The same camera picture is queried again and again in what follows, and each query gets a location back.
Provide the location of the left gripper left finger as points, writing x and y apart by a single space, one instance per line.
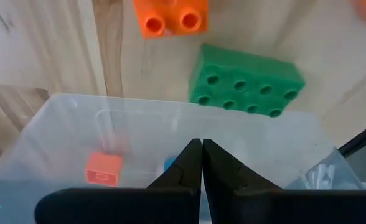
170 205

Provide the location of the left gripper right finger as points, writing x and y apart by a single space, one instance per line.
248 205

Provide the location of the clear plastic storage bin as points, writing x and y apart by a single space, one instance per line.
139 130

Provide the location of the crumpled clear tape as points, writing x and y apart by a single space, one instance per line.
332 174

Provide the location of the large green toy block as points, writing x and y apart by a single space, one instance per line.
248 71

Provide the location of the black metal table frame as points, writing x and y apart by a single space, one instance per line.
363 137

